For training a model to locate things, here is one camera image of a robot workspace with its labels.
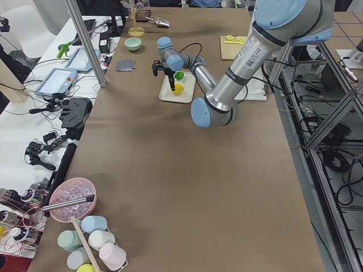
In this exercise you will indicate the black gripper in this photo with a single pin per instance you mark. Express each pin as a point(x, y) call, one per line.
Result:
point(169, 74)

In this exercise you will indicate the pink cup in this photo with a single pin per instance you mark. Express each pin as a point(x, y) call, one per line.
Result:
point(113, 256)

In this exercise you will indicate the white cup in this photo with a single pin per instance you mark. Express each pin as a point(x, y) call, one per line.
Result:
point(98, 238)

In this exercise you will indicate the blue cup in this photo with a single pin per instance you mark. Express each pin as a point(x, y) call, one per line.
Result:
point(93, 222)

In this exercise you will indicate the teach pendant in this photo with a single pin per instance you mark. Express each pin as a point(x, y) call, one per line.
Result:
point(79, 61)
point(57, 81)

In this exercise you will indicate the mint green bowl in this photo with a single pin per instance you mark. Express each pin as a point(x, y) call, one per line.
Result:
point(133, 43)

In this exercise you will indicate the yellow cup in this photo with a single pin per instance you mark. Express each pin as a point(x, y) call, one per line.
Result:
point(87, 267)

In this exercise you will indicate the grey folded cloth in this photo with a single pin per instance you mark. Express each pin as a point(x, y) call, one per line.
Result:
point(125, 65)

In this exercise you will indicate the mint green cup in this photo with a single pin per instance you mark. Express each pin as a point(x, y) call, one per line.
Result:
point(69, 240)

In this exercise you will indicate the teach pendant far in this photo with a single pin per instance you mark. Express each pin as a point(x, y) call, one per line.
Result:
point(79, 61)

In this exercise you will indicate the lemon slice near handle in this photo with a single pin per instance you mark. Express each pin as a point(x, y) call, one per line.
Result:
point(240, 39)

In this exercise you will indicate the pink bowl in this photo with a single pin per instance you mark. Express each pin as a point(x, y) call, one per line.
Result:
point(71, 190)

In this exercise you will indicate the yellow plastic knife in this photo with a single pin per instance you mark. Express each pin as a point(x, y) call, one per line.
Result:
point(234, 42)

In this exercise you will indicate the teach pendant near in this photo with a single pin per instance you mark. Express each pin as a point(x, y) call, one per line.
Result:
point(57, 81)

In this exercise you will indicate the aluminium frame post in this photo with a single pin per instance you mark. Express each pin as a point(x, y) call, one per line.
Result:
point(81, 30)

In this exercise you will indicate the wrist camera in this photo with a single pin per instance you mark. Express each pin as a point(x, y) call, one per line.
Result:
point(157, 66)

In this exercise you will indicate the green lime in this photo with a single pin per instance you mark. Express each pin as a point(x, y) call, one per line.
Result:
point(179, 75)

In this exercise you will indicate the grey cup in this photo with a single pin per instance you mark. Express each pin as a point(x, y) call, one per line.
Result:
point(77, 258)

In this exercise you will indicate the metal scoop in bowl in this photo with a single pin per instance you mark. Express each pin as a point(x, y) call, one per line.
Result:
point(61, 205)

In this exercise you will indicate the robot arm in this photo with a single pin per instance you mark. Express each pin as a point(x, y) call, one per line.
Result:
point(275, 24)

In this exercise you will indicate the white rabbit print tray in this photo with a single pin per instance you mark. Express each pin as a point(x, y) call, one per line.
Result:
point(188, 84)

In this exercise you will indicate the wooden mug tree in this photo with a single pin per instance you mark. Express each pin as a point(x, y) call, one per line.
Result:
point(134, 6)

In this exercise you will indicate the bamboo cutting board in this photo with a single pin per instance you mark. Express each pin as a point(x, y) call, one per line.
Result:
point(229, 51)

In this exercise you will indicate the yellow lemon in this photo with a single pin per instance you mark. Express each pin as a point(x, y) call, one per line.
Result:
point(178, 89)

